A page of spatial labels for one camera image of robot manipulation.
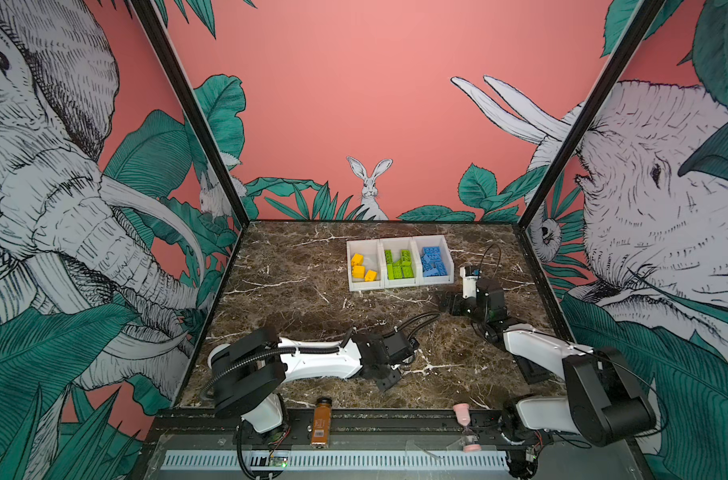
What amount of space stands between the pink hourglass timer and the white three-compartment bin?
1.27 ft

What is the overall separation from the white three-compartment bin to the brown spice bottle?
14.1 inches

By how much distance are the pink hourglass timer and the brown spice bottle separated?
1.09 feet

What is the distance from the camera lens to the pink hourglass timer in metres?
0.71
